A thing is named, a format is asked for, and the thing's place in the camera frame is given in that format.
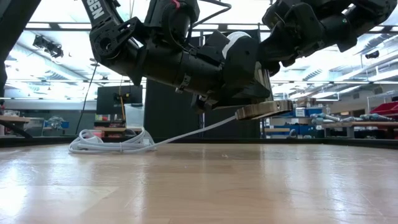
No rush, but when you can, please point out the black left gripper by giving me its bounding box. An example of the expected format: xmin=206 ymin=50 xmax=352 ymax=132
xmin=129 ymin=30 xmax=272 ymax=114

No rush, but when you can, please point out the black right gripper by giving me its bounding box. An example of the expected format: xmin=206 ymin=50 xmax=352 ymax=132
xmin=257 ymin=1 xmax=325 ymax=78

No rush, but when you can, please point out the white frosted lightbulb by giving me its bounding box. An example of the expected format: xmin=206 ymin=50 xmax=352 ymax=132
xmin=221 ymin=30 xmax=252 ymax=60

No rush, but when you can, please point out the metal lamp base with socket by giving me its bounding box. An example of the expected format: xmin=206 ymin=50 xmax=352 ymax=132
xmin=234 ymin=68 xmax=294 ymax=121

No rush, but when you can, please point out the black ceiling speaker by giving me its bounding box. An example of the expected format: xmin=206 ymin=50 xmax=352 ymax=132
xmin=364 ymin=49 xmax=381 ymax=60

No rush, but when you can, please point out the background wooden workbench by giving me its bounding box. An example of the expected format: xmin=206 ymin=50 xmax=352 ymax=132
xmin=322 ymin=121 xmax=398 ymax=139

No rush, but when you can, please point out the clear plastic bin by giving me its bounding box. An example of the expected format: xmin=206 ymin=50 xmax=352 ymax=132
xmin=124 ymin=103 xmax=146 ymax=129

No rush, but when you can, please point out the yellow upright tool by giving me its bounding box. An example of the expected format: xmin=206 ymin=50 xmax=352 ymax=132
xmin=118 ymin=89 xmax=126 ymax=123

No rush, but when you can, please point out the rack with red bins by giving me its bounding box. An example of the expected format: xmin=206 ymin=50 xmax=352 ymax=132
xmin=369 ymin=101 xmax=398 ymax=116

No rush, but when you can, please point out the black monitor screen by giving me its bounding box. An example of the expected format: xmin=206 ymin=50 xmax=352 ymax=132
xmin=95 ymin=84 xmax=144 ymax=116

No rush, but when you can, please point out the black ceiling-mounted device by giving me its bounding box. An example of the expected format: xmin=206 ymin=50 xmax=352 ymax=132
xmin=32 ymin=34 xmax=65 ymax=59

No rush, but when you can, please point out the background desk with dark leg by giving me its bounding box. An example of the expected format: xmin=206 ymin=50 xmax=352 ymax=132
xmin=0 ymin=114 xmax=32 ymax=139

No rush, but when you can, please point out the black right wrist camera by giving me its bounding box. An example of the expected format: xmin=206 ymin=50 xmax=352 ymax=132
xmin=262 ymin=0 xmax=295 ymax=30

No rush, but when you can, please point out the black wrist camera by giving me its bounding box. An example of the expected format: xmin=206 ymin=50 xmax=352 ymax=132
xmin=262 ymin=0 xmax=295 ymax=30
xmin=143 ymin=0 xmax=200 ymax=52

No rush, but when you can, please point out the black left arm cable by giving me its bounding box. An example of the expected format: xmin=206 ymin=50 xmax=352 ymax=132
xmin=188 ymin=0 xmax=233 ymax=30

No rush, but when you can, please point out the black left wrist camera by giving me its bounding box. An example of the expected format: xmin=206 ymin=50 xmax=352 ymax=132
xmin=143 ymin=0 xmax=200 ymax=52

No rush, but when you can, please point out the white power cable with switch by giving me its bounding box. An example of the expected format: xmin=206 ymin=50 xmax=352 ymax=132
xmin=68 ymin=114 xmax=238 ymax=155

